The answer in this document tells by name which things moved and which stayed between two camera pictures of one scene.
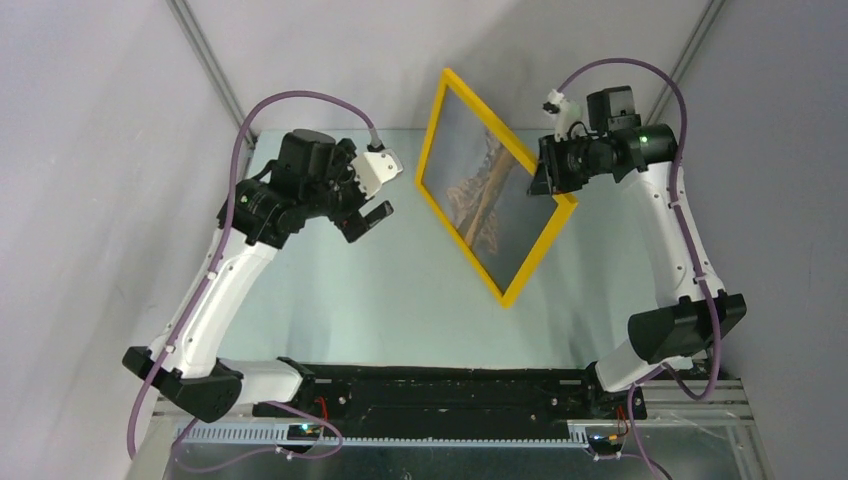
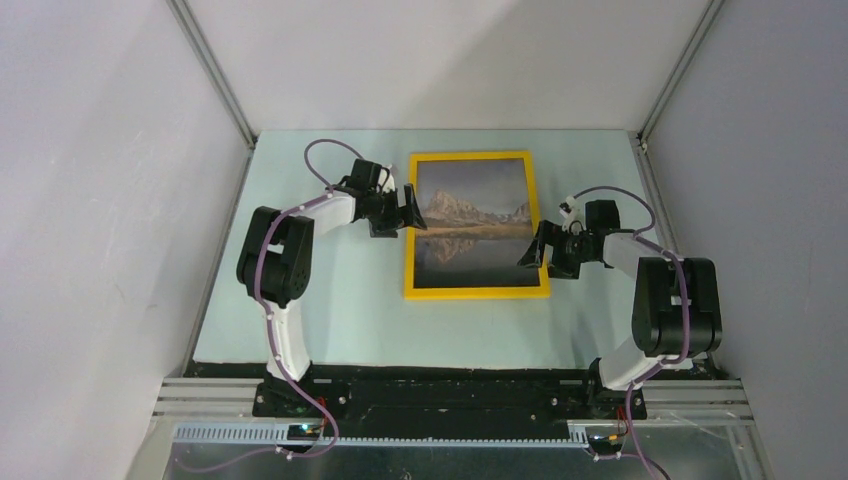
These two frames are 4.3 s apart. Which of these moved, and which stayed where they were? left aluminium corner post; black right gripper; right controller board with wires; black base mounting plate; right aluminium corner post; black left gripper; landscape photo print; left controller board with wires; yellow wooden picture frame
Moved: yellow wooden picture frame; black left gripper; black right gripper; landscape photo print
Stayed: left aluminium corner post; left controller board with wires; black base mounting plate; right controller board with wires; right aluminium corner post
